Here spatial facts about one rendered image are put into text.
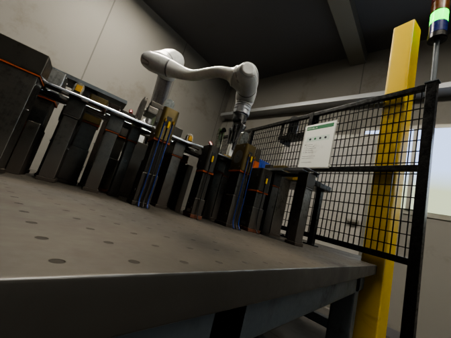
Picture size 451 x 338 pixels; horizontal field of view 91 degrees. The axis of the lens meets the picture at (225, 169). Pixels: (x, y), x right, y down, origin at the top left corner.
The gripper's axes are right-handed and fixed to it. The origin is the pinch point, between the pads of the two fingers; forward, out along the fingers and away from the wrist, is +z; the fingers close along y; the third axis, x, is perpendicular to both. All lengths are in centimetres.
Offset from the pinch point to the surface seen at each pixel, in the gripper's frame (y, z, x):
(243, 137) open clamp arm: 17.9, -2.0, -6.6
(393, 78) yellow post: 46, -59, 57
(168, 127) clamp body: 22.6, 9.2, -40.3
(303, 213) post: 40.0, 24.1, 14.7
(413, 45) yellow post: 53, -78, 60
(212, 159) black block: 21.2, 13.5, -20.1
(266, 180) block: 24.1, 13.3, 7.0
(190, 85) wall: -282, -173, 52
